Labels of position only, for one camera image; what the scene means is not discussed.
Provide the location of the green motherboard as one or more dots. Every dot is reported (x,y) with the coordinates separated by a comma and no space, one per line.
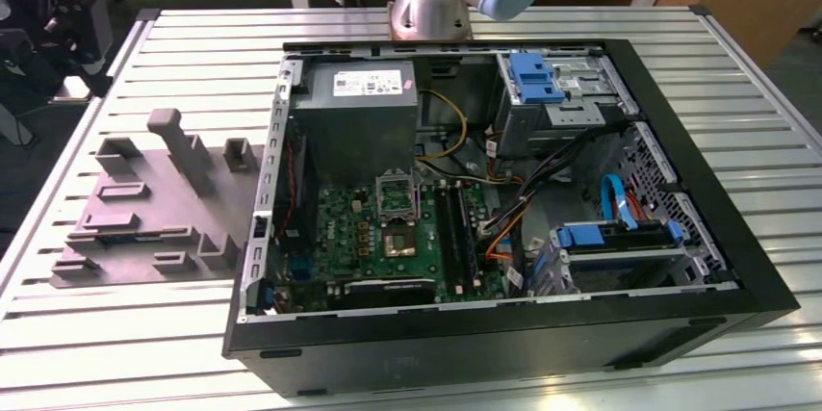
(340,238)

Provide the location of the black PC case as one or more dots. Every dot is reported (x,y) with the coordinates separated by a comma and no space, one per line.
(449,358)

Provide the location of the RAM stick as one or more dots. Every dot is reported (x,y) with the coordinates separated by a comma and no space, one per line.
(465,238)
(128,239)

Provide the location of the grey power supply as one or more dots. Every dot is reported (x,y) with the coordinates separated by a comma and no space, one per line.
(352,132)

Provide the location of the black graphics card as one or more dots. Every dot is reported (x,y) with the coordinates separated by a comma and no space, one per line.
(385,288)

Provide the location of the CPU socket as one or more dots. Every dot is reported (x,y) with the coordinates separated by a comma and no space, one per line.
(399,242)

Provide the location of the blue plastic drive latch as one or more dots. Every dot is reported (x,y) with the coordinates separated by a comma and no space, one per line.
(529,74)

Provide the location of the grey parts rack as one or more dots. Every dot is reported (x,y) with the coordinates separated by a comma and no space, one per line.
(166,218)

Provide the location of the silver disk bay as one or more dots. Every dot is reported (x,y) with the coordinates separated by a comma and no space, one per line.
(628,257)
(571,117)

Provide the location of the blue disk carrier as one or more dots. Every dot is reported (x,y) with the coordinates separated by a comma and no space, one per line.
(580,237)

